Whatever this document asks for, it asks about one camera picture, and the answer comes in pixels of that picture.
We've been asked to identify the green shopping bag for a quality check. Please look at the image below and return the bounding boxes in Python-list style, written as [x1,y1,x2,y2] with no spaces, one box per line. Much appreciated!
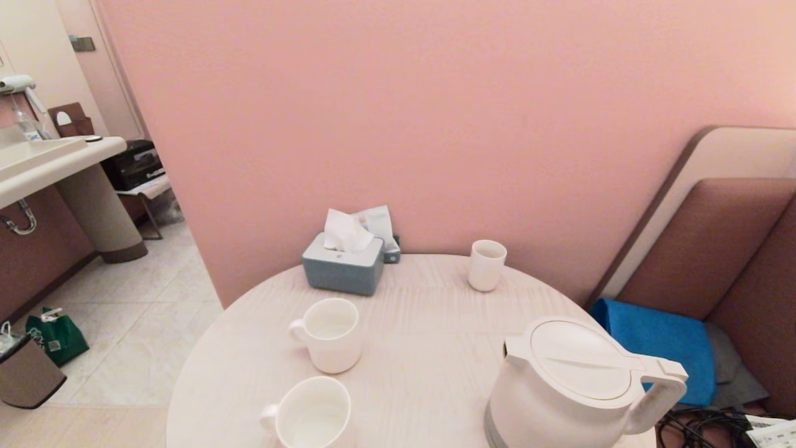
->
[25,307,90,366]

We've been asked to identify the grey-blue tissue box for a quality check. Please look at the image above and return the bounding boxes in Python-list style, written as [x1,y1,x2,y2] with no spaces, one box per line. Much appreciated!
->
[302,232,385,297]

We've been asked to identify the cream sink pedestal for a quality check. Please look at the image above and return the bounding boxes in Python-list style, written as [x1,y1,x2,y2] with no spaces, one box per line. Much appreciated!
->
[55,163,149,264]

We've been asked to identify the brown waste bin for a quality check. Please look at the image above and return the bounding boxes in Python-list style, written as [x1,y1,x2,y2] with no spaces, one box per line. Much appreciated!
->
[0,320,67,409]

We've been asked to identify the cream sink counter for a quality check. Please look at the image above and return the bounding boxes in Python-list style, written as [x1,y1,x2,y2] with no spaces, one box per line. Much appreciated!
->
[0,124,128,210]

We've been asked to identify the white printed paper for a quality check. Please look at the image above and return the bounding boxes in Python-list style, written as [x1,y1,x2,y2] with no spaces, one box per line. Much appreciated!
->
[745,418,796,448]

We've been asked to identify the white electric kettle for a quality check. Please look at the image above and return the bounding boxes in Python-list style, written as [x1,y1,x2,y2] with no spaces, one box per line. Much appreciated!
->
[484,315,689,448]

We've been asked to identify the tangled thin black cables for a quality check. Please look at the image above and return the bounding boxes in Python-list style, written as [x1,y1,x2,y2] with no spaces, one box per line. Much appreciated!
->
[656,408,756,448]

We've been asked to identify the beige door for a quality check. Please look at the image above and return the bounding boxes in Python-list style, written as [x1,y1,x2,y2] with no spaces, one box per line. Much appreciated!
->
[56,0,150,141]

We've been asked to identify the white handleless cup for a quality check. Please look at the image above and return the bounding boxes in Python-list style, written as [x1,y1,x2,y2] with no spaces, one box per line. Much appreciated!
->
[468,240,507,292]

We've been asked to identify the grey cushion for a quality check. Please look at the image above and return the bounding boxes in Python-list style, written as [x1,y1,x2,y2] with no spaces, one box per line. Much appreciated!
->
[706,322,771,409]

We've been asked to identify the white smooth mug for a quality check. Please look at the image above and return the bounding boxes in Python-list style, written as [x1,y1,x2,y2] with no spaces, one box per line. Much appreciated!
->
[260,376,356,448]

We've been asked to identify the white hair dryer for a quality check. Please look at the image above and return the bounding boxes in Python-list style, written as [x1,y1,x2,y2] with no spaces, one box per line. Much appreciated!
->
[0,75,47,114]

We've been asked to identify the brown tissue holder box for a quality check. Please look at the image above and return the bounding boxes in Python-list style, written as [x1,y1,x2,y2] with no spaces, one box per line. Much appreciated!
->
[48,103,95,138]

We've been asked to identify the luggage rack stool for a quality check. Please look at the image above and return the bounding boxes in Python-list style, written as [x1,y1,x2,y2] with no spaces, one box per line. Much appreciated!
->
[115,174,176,240]

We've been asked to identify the chrome drain pipe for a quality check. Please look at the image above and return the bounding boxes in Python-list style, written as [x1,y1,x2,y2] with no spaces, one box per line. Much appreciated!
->
[0,198,37,236]

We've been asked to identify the white tissue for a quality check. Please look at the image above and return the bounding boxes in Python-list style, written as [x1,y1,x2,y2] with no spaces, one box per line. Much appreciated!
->
[323,208,374,253]

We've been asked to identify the white ribbed mug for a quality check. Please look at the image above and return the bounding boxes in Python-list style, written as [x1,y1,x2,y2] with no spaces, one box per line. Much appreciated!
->
[289,297,363,375]

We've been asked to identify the clear plastic container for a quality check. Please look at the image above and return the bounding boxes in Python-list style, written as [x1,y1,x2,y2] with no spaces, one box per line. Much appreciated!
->
[14,103,43,141]

